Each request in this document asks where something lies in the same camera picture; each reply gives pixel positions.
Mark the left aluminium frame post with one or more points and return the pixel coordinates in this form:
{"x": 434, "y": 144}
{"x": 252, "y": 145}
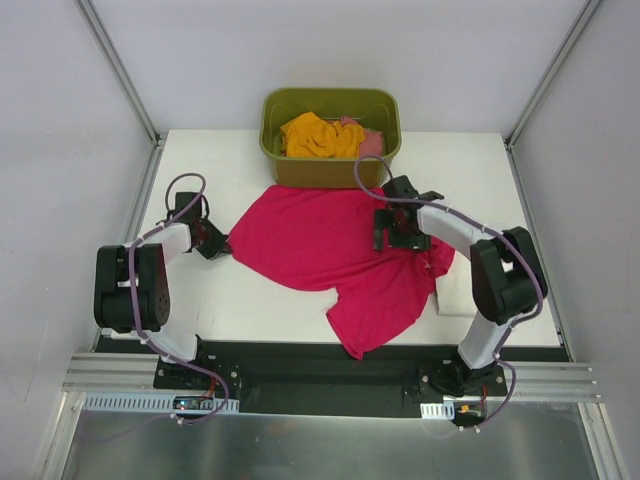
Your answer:
{"x": 98, "y": 30}

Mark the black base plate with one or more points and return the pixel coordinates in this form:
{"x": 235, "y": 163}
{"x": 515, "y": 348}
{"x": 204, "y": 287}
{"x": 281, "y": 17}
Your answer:
{"x": 341, "y": 401}

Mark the folded white t-shirt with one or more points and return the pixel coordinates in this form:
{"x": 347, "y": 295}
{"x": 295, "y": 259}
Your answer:
{"x": 454, "y": 296}

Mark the yellow t-shirt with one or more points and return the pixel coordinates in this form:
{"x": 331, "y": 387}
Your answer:
{"x": 309, "y": 136}

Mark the aluminium frame post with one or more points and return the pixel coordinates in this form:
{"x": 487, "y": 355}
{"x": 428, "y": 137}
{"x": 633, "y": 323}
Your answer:
{"x": 98, "y": 30}
{"x": 578, "y": 27}

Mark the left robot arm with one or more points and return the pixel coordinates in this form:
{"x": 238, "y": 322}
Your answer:
{"x": 131, "y": 292}

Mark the right aluminium frame post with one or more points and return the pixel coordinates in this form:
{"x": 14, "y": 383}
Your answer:
{"x": 578, "y": 27}

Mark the green plastic bin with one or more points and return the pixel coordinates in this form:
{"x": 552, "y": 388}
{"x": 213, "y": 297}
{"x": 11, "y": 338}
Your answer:
{"x": 373, "y": 108}

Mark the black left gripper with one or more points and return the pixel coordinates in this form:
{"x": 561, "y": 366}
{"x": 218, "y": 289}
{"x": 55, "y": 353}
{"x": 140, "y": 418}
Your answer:
{"x": 213, "y": 242}

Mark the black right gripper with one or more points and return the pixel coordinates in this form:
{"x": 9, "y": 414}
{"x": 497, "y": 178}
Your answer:
{"x": 388, "y": 230}

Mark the aluminium frame rail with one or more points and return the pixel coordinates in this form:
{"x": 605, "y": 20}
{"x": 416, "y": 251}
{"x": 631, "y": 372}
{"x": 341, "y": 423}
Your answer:
{"x": 563, "y": 382}

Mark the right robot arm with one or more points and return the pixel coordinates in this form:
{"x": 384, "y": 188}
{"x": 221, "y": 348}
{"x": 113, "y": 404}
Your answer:
{"x": 507, "y": 282}

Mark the salmon pink t-shirt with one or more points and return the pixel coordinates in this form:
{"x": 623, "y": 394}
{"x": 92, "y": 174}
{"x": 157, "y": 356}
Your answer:
{"x": 373, "y": 143}

